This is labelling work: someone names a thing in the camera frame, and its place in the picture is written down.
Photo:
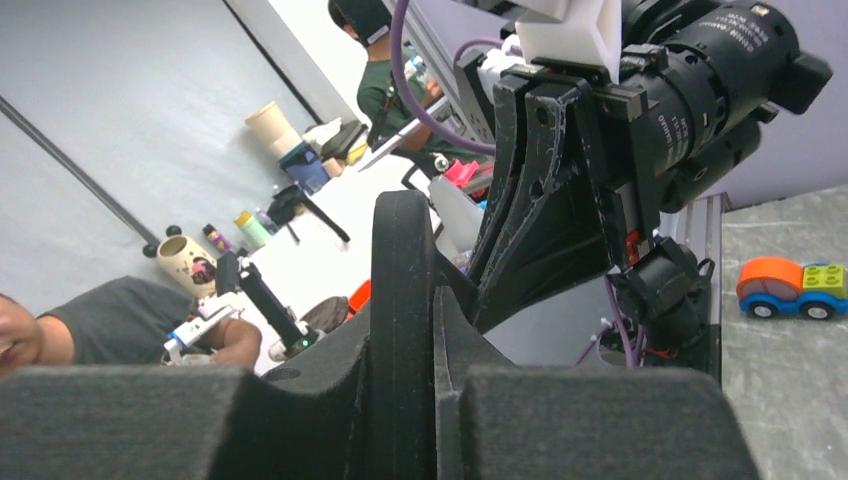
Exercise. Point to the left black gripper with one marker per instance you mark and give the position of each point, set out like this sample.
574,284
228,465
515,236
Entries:
573,191

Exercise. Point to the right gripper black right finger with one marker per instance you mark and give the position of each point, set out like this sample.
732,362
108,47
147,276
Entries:
495,420

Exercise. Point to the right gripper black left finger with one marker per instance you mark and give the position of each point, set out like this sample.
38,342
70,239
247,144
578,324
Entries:
189,423

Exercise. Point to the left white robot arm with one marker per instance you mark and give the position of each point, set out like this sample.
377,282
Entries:
715,72

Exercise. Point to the seated person grey shirt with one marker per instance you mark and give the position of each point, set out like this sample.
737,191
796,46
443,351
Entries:
124,321

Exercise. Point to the standing person green shirt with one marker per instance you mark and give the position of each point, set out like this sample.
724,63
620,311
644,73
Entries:
368,23

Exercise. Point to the beige panda ear mug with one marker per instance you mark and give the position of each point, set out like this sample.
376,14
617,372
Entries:
186,261

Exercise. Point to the black handheld controller device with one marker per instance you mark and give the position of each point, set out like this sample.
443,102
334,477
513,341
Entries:
237,279

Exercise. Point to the colourful toy car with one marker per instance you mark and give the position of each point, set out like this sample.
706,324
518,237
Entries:
769,287

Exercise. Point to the blue container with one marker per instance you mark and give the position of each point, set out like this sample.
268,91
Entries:
305,168

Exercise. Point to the green yellow bottle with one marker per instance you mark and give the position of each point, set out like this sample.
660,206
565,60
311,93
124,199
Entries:
252,229

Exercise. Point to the beige paper roll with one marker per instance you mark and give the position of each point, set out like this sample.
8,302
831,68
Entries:
273,129

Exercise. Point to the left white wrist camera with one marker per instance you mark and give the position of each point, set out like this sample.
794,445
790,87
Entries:
580,31

